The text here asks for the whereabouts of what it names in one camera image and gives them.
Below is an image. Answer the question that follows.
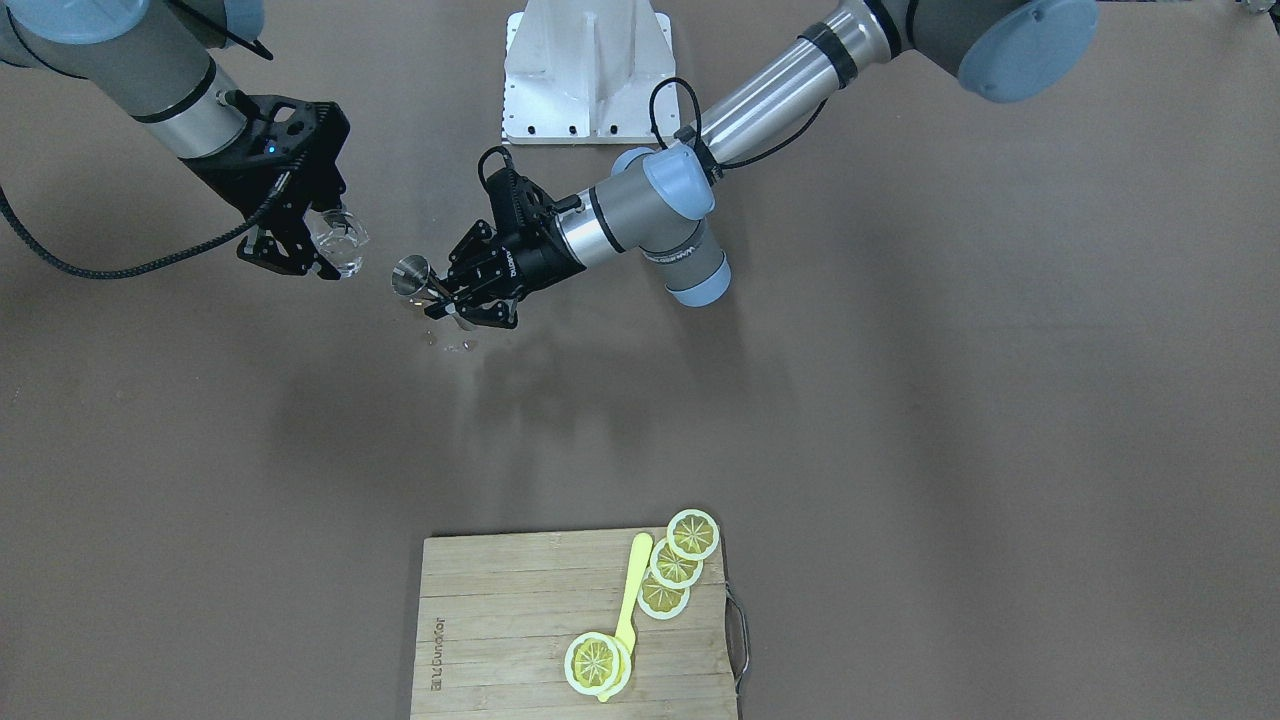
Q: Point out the clear glass measuring beaker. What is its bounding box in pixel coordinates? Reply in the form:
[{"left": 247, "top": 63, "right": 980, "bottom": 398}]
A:
[{"left": 307, "top": 206, "right": 370, "bottom": 279}]

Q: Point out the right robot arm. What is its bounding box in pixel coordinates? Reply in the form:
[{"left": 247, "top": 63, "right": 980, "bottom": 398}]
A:
[{"left": 3, "top": 1, "right": 369, "bottom": 281}]

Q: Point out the steel jigger cup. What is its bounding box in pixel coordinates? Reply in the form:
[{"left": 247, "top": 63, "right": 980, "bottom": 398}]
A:
[{"left": 390, "top": 254, "right": 453, "bottom": 304}]

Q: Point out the bamboo cutting board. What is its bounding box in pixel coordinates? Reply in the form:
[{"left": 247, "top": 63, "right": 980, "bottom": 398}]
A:
[{"left": 410, "top": 528, "right": 746, "bottom": 719}]

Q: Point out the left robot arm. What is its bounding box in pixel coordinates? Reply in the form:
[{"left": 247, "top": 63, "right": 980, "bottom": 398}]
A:
[{"left": 392, "top": 1, "right": 1100, "bottom": 329}]

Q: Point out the lemon slice on spoon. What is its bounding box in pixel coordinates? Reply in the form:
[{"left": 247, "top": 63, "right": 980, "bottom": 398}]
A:
[{"left": 563, "top": 632, "right": 634, "bottom": 703}]

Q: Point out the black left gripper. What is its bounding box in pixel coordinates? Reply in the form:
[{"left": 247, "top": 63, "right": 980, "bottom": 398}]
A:
[{"left": 433, "top": 222, "right": 585, "bottom": 329}]

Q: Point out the yellow plastic spoon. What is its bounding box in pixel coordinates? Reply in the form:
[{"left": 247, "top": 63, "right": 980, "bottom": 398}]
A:
[{"left": 596, "top": 532, "right": 654, "bottom": 703}]

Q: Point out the middle lemon slice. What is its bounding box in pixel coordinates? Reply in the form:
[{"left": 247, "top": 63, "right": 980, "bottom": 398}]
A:
[{"left": 649, "top": 539, "right": 704, "bottom": 591}]

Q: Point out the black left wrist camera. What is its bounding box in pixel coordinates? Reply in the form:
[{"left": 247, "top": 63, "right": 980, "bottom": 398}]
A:
[{"left": 483, "top": 167, "right": 554, "bottom": 234}]

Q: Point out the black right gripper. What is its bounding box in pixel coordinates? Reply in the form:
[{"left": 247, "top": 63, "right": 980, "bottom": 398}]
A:
[{"left": 184, "top": 95, "right": 351, "bottom": 281}]

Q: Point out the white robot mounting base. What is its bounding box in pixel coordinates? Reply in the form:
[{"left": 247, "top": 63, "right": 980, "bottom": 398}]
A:
[{"left": 500, "top": 1, "right": 682, "bottom": 145}]

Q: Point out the lower lemon slice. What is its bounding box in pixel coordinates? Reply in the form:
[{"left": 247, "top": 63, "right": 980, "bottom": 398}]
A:
[{"left": 637, "top": 573, "right": 690, "bottom": 621}]

